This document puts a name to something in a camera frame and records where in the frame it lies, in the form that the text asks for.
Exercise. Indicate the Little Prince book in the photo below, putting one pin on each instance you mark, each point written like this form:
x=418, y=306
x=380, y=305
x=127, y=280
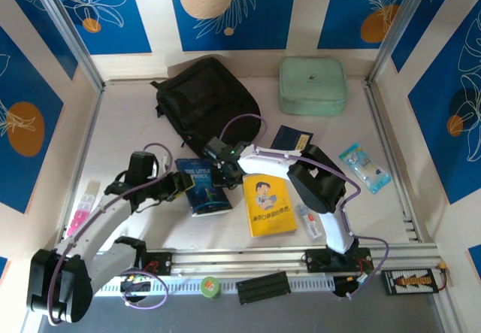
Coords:
x=204, y=197

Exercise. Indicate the dark blue Chinese classics book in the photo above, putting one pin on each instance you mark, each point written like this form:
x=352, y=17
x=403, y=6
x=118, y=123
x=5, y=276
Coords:
x=289, y=137

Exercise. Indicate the black backpack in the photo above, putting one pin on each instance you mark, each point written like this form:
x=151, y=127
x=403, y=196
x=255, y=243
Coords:
x=203, y=96

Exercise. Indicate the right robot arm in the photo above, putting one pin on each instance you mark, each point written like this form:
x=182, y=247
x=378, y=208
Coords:
x=332, y=231

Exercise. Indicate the light blue wet wipes pack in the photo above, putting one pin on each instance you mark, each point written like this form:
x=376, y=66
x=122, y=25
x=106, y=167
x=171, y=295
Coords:
x=364, y=169

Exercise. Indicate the yellow cartoon cover book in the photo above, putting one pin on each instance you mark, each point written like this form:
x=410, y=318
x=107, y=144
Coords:
x=268, y=209

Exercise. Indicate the pink white plastic case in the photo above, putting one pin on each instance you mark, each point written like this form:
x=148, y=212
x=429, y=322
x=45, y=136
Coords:
x=83, y=212

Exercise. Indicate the green tape roll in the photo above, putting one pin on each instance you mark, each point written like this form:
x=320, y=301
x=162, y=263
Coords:
x=210, y=287

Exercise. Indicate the black ridged block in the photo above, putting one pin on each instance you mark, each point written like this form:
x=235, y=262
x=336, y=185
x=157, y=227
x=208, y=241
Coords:
x=263, y=288

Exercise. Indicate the mint green zip pouch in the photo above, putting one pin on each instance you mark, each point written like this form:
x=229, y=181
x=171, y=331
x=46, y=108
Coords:
x=312, y=85

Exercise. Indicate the black power distribution board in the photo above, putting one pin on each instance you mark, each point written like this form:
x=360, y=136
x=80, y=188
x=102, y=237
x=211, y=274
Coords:
x=409, y=281

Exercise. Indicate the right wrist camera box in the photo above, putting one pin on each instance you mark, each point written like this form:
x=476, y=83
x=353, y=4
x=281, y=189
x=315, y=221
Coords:
x=215, y=148

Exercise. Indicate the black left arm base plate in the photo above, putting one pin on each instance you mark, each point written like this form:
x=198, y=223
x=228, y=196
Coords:
x=161, y=263

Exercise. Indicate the aluminium frame rail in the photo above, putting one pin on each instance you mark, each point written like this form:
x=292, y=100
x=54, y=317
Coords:
x=233, y=258

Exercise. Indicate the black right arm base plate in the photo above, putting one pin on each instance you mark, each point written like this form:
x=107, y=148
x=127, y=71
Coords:
x=315, y=259

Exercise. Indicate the blue leaf print wall panel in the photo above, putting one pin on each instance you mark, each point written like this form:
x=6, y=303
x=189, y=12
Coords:
x=233, y=9
x=424, y=21
x=112, y=28
x=349, y=17
x=451, y=122
x=37, y=21
x=22, y=96

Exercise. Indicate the aluminium side rail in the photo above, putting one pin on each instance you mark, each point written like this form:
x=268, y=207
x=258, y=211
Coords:
x=383, y=141

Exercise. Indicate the aluminium frame post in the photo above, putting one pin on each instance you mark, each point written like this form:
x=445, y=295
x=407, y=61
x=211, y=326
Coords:
x=67, y=28
x=398, y=28

